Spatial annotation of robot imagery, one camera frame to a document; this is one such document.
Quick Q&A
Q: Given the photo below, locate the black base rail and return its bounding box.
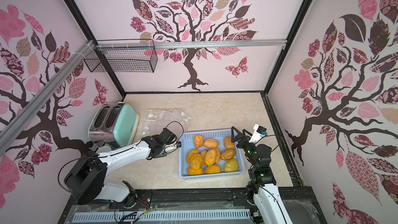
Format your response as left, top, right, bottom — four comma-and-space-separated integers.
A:
58, 187, 326, 224

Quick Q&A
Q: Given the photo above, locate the aluminium frame bar left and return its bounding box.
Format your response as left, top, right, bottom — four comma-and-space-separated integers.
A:
1, 40, 95, 154

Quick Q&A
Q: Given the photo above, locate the aluminium frame bar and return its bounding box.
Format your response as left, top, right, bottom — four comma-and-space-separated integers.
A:
96, 39, 287, 50
1, 40, 95, 154

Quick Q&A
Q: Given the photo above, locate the light blue plastic basket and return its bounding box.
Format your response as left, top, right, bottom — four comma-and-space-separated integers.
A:
179, 129, 246, 179

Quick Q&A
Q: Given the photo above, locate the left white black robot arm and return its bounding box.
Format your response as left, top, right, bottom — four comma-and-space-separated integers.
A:
57, 128, 182, 208

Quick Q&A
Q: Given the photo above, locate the black wire basket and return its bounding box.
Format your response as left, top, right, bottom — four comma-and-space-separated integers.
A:
84, 39, 158, 73

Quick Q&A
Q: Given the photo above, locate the yellow green potato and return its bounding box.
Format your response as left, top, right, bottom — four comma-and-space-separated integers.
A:
224, 159, 239, 173

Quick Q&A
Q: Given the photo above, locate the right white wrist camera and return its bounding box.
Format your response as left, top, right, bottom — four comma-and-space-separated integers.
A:
249, 124, 268, 144

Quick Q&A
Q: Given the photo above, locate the clear zipper bag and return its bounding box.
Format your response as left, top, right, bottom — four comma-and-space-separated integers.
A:
141, 109, 192, 138

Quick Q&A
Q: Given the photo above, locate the mint green toaster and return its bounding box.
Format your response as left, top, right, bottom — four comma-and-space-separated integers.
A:
88, 102, 140, 149

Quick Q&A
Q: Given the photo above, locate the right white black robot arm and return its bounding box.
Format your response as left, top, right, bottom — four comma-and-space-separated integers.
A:
231, 124, 292, 224

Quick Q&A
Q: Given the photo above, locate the white vent strip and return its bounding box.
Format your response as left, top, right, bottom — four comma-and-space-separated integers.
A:
66, 209, 252, 224

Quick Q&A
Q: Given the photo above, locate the aluminium frame bar back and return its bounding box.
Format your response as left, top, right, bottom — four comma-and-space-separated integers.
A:
96, 39, 287, 50

